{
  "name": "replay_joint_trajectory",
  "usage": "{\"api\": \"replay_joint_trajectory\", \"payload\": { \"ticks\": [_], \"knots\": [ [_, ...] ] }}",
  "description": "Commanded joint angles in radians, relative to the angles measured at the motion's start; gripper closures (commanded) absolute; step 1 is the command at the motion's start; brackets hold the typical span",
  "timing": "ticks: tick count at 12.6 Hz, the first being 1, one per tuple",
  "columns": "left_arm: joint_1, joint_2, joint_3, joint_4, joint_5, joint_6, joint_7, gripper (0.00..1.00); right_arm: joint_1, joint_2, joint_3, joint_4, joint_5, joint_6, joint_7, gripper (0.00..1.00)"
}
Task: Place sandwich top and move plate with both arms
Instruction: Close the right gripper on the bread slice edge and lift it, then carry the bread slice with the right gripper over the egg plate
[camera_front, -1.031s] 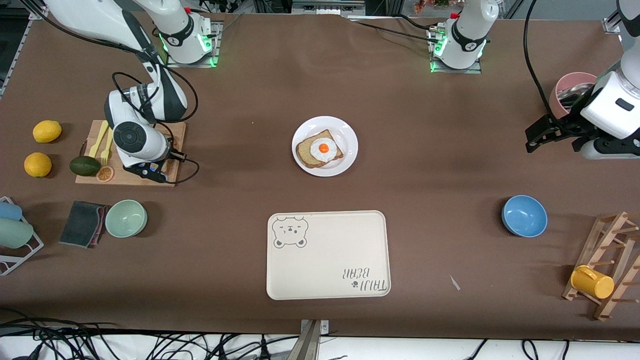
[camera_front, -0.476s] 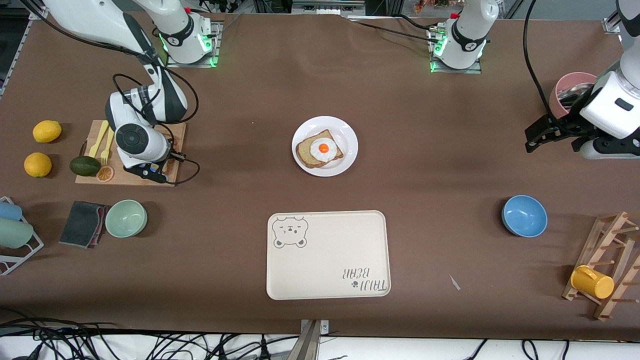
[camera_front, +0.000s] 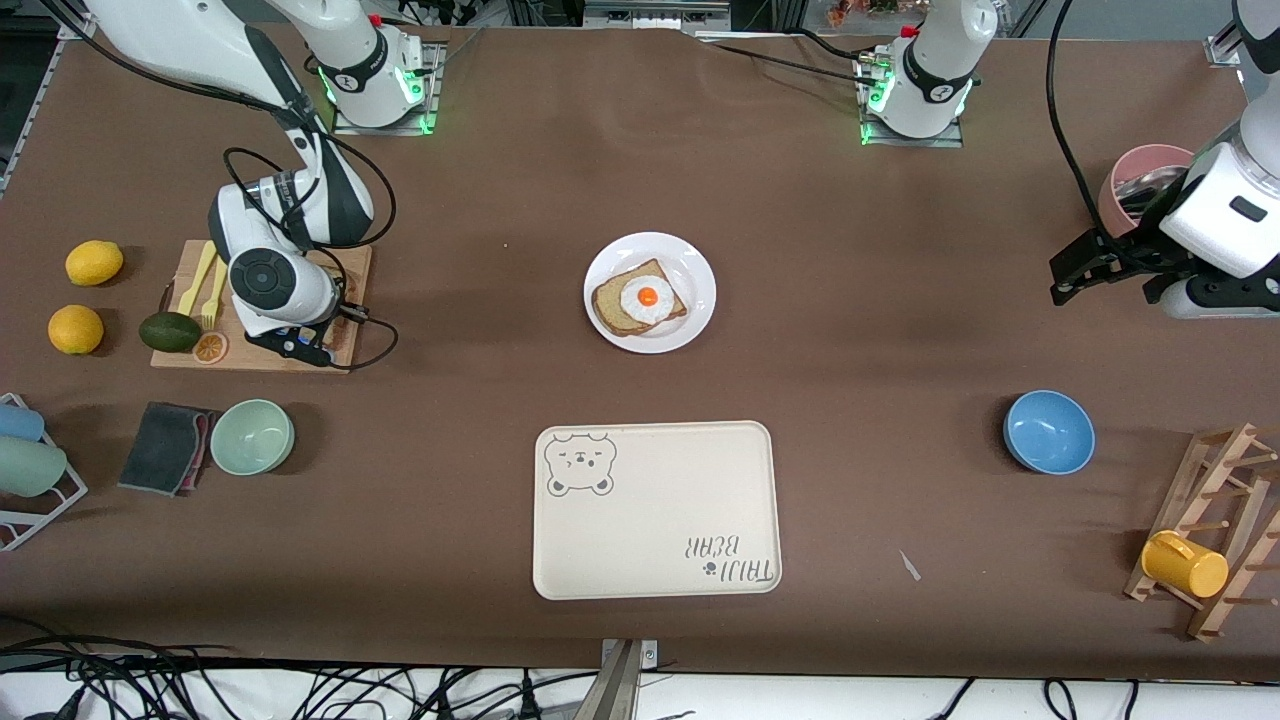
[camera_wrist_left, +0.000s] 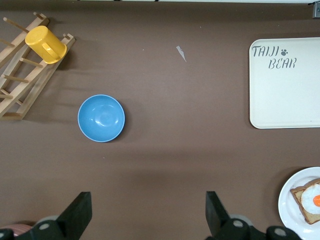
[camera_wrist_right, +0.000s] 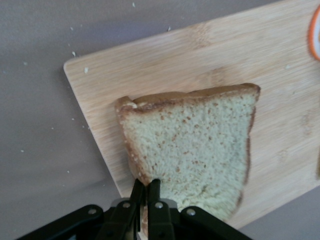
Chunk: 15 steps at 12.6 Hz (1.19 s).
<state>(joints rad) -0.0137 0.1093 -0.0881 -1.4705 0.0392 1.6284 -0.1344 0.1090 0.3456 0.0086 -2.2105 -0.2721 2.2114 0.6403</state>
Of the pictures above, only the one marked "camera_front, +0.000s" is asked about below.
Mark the grey and pink cloth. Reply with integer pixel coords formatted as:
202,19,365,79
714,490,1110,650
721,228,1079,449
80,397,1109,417
118,402,217,497

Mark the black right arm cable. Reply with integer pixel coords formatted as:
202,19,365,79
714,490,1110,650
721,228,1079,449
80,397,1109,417
222,30,400,374

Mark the metal ladle spoon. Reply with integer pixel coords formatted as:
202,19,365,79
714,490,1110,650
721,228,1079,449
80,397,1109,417
1115,165,1191,213

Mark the bread slice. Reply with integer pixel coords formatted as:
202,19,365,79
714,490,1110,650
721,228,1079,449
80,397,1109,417
590,258,689,338

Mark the pale green bowl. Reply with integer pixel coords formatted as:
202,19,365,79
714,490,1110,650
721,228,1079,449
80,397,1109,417
209,399,296,476

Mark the pale green cup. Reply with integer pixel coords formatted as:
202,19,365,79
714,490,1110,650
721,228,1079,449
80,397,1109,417
0,436,68,498

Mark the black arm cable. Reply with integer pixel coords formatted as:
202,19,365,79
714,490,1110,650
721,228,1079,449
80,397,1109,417
1045,0,1121,243
222,30,400,374

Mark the wooden mug rack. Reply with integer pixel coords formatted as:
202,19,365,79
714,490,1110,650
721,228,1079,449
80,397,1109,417
1124,423,1280,642

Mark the fried egg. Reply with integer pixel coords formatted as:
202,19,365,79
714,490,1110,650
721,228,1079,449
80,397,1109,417
620,275,674,327

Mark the pink bowl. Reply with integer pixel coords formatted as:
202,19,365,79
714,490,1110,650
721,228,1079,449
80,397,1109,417
1098,144,1201,239

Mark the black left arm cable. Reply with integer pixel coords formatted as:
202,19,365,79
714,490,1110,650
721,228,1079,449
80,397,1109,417
1045,0,1121,243

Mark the wooden cutting board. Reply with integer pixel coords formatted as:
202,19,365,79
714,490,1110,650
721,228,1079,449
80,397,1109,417
150,240,373,375

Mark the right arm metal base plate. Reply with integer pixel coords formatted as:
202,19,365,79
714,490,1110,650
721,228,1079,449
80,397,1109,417
332,40,443,136

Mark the black power cable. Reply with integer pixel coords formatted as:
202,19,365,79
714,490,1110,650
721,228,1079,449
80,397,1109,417
690,30,881,91

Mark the yellow lemon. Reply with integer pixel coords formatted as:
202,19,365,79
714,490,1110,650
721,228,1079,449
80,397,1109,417
65,240,125,288

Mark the white round plate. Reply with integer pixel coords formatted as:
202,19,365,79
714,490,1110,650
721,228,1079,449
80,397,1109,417
583,232,718,355

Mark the dark green avocado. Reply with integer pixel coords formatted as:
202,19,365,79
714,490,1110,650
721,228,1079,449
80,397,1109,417
138,311,204,354

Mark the round orange-yellow citrus fruit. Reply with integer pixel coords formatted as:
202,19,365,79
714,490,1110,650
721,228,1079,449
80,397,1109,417
47,304,105,357

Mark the black cable bundle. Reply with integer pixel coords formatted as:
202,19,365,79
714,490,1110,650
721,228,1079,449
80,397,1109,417
0,618,601,720

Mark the cream bear print tray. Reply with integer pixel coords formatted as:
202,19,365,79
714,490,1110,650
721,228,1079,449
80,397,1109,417
532,421,783,601

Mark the aluminium clamp bracket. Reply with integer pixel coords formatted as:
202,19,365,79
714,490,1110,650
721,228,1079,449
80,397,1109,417
572,638,661,720

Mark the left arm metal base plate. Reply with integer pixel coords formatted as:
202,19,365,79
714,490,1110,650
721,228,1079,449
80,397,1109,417
855,50,965,149

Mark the white wire rack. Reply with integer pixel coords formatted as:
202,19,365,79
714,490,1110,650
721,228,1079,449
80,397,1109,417
0,393,89,552

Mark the blue bowl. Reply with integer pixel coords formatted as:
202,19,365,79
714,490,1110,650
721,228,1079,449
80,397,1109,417
1003,390,1096,475

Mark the yellow mug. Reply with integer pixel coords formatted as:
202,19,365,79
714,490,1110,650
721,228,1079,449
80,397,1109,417
1141,530,1230,599

